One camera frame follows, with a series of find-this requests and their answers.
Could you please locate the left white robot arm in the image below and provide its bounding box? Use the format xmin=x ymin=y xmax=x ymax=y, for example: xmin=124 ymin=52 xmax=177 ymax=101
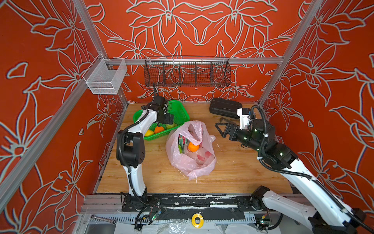
xmin=116 ymin=96 xmax=174 ymax=206

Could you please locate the green plastic basket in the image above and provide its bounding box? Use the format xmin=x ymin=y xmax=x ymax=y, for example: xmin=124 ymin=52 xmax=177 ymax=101
xmin=144 ymin=100 xmax=190 ymax=141

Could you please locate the orange fruit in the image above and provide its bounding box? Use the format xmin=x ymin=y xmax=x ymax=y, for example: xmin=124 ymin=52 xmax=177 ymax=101
xmin=188 ymin=142 xmax=200 ymax=152
xmin=154 ymin=126 xmax=165 ymax=134

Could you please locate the black plastic case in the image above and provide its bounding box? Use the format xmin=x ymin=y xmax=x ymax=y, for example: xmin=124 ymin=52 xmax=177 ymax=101
xmin=209 ymin=97 xmax=243 ymax=119

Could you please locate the black hex key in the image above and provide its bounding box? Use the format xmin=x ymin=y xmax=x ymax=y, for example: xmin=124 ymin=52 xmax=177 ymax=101
xmin=220 ymin=118 xmax=237 ymax=125

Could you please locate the pink plastic bag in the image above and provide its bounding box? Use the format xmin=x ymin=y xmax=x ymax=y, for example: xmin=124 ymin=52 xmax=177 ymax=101
xmin=166 ymin=121 xmax=217 ymax=180

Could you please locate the yellow orange mango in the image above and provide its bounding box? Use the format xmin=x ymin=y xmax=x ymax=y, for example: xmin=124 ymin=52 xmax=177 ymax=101
xmin=145 ymin=129 xmax=154 ymax=137

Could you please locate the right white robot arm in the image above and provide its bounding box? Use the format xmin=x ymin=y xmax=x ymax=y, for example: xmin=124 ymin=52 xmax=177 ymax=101
xmin=215 ymin=105 xmax=374 ymax=234

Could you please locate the black wire wall basket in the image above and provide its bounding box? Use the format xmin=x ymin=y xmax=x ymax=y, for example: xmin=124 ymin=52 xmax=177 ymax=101
xmin=144 ymin=56 xmax=232 ymax=88

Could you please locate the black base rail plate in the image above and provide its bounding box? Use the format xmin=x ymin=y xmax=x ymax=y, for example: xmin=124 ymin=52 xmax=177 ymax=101
xmin=120 ymin=192 xmax=270 ymax=212

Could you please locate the white mesh wall basket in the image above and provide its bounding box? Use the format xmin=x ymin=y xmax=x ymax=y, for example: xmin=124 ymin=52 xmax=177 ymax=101
xmin=83 ymin=54 xmax=128 ymax=95

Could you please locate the yellow tape roll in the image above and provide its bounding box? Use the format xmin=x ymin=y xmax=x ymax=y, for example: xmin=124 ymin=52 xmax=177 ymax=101
xmin=191 ymin=213 xmax=204 ymax=229

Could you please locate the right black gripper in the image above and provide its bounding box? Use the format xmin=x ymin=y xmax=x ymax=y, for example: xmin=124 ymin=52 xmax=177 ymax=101
xmin=216 ymin=120 xmax=268 ymax=154

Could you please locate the green fruit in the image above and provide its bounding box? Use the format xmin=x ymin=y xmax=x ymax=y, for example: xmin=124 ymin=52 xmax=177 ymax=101
xmin=166 ymin=123 xmax=177 ymax=129

